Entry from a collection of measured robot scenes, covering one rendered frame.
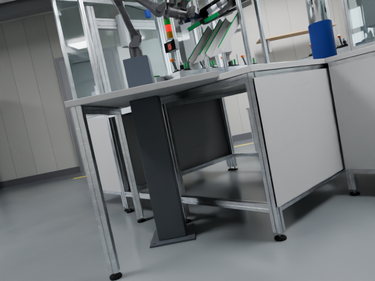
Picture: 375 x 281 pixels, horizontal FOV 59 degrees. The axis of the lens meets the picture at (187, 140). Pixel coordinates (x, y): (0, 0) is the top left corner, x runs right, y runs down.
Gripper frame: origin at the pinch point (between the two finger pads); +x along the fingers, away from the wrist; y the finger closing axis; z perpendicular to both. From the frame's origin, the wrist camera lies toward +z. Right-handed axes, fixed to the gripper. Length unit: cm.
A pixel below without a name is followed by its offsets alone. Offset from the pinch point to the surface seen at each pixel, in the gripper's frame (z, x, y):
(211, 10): -0.7, 3.2, -16.2
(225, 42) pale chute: -18.4, 9.4, -22.4
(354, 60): -24, 80, -48
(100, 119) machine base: -62, -34, 99
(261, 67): -36, 13, -52
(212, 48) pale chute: -19.4, 8.0, -10.0
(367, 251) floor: -114, 40, -92
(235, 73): -40, 2, -45
